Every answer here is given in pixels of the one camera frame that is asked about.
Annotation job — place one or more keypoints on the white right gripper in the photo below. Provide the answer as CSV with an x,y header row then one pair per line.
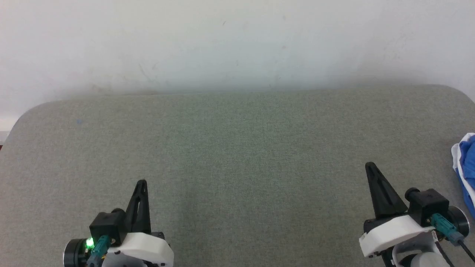
x,y
393,231

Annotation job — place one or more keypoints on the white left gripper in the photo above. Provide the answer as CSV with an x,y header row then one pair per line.
x,y
144,250

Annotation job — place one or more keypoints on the white and blue shirt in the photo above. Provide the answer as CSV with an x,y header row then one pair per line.
x,y
468,167

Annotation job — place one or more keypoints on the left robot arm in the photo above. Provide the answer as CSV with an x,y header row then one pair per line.
x,y
74,254

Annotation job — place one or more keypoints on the grey fabric sofa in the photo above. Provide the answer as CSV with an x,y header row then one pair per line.
x,y
237,155

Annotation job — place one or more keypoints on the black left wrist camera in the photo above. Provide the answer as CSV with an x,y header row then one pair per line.
x,y
107,226

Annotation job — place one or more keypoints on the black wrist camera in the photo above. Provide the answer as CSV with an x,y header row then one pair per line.
x,y
107,226
430,204

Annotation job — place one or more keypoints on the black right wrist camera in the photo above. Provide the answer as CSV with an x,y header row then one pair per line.
x,y
430,204

